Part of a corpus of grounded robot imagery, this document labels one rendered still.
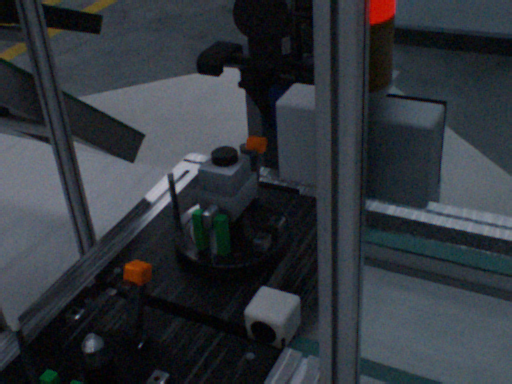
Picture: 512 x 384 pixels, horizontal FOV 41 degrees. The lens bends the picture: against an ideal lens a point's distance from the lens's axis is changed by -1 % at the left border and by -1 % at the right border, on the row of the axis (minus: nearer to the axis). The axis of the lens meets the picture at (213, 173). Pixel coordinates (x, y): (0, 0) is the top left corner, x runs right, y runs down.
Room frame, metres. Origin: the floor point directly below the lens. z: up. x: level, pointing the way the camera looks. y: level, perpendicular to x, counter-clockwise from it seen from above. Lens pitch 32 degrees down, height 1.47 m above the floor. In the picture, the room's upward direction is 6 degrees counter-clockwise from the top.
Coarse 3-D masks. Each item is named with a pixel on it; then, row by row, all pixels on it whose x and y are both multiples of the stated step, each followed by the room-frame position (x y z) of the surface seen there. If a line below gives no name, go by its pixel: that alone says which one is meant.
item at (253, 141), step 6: (252, 138) 0.71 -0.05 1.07; (258, 138) 0.71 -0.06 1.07; (264, 138) 0.71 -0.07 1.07; (252, 144) 0.71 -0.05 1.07; (258, 144) 0.70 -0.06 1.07; (264, 144) 0.71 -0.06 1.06; (246, 150) 0.70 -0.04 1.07; (252, 150) 0.70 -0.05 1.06; (258, 150) 0.70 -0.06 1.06; (264, 150) 0.71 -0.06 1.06; (252, 156) 0.70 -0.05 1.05; (258, 156) 0.70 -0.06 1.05; (252, 162) 0.70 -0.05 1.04; (258, 162) 0.70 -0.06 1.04; (252, 168) 0.70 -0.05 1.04; (258, 168) 0.70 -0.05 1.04; (258, 174) 0.70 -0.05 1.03; (258, 180) 0.70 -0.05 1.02
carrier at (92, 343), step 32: (64, 320) 0.54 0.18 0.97; (96, 320) 0.54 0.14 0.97; (160, 320) 0.53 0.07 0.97; (32, 352) 0.50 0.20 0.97; (64, 352) 0.48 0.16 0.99; (96, 352) 0.42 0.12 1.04; (128, 352) 0.47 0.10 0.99; (160, 352) 0.46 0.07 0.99; (192, 352) 0.48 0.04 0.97; (224, 352) 0.47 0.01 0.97; (256, 352) 0.47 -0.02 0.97
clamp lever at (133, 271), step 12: (132, 264) 0.50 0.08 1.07; (144, 264) 0.50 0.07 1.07; (132, 276) 0.49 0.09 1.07; (144, 276) 0.49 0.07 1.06; (120, 288) 0.48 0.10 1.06; (132, 288) 0.48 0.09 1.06; (144, 288) 0.49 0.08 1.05; (132, 300) 0.48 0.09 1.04; (144, 300) 0.49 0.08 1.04; (132, 312) 0.48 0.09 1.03; (132, 324) 0.48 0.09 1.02; (132, 336) 0.47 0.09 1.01
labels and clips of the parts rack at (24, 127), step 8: (0, 112) 0.77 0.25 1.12; (8, 112) 0.76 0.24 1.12; (0, 120) 0.76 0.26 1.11; (8, 120) 0.76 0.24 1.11; (16, 120) 0.75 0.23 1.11; (24, 120) 0.75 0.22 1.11; (32, 120) 0.75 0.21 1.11; (8, 128) 0.76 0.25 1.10; (16, 128) 0.75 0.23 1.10; (24, 128) 0.74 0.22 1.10; (32, 128) 0.74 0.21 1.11; (40, 128) 0.73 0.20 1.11; (48, 136) 0.72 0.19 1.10
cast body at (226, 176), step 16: (208, 160) 0.65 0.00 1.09; (224, 160) 0.63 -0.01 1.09; (240, 160) 0.64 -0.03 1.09; (208, 176) 0.63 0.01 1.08; (224, 176) 0.62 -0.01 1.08; (240, 176) 0.63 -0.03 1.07; (208, 192) 0.63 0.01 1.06; (224, 192) 0.62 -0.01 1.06; (240, 192) 0.63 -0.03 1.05; (256, 192) 0.66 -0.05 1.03; (208, 208) 0.62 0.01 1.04; (224, 208) 0.61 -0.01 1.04; (240, 208) 0.62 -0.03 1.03; (208, 224) 0.60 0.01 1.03
